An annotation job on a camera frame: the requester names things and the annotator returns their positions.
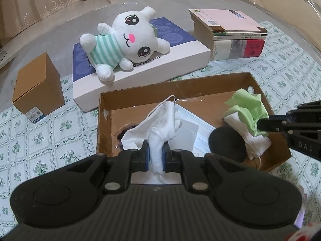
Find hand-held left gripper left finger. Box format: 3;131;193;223
75;140;151;194

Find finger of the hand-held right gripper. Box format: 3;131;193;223
256;114;289;134

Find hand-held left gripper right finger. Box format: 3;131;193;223
162;142;242;193

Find white sock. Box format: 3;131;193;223
223;112;272;161
121;102;182;185

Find light green cloth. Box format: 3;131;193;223
223;89;269;137

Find blue face mask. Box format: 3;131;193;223
147;95;216;156

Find brown cardboard box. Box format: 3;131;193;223
97;72;293;174

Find white folded cloth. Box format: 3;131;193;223
179;119;200;152

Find black round pad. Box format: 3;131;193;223
209;127;248;163

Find blue and white flat box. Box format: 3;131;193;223
73;17;211;113

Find thick red spine book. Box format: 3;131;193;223
209;39;266;62

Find thin dark book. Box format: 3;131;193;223
212;27;268;41

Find red and white packet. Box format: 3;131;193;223
286;220;321;241

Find green floral bed sheet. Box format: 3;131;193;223
0;20;321;233

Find pink cover book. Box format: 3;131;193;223
189;8;263;34

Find white bunny plush toy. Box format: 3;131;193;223
80;6;172;82

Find small closed cardboard box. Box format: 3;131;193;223
12;52;66;124

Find clear plastic mattress cover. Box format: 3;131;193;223
0;0;321;111

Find beige patterned curtain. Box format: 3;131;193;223
0;0;111;41

